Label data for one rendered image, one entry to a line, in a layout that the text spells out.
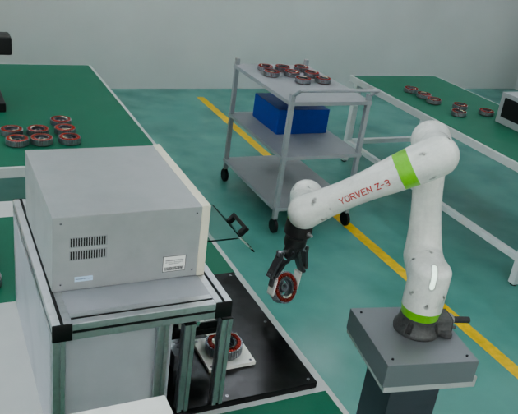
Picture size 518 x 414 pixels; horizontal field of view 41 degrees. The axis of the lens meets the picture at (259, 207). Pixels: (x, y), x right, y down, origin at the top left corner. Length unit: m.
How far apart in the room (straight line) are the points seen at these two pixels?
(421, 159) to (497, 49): 7.84
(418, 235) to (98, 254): 1.08
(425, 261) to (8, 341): 1.29
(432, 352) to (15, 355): 1.25
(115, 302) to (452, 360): 1.07
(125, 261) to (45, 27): 5.48
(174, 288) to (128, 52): 5.67
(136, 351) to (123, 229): 0.30
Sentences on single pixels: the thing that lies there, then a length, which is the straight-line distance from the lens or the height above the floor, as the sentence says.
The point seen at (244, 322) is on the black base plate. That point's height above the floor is 0.77.
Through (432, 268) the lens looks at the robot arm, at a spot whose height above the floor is 1.07.
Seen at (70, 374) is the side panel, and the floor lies 0.96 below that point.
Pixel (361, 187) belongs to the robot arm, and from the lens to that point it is 2.05.
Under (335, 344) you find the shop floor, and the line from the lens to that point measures 3.61.
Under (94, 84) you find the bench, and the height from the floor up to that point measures 0.75.
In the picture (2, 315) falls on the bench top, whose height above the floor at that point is 0.75.
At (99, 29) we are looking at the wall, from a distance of 7.18.
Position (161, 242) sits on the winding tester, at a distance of 1.74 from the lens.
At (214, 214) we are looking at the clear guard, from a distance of 2.28.
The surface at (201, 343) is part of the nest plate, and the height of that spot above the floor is 0.78.
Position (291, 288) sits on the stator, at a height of 0.81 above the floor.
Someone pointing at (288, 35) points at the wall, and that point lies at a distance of 7.93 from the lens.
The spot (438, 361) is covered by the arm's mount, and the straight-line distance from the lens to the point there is 2.21.
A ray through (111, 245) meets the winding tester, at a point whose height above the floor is 1.23.
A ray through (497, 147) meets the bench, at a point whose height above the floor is 0.75.
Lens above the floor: 2.06
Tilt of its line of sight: 25 degrees down
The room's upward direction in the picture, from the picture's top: 8 degrees clockwise
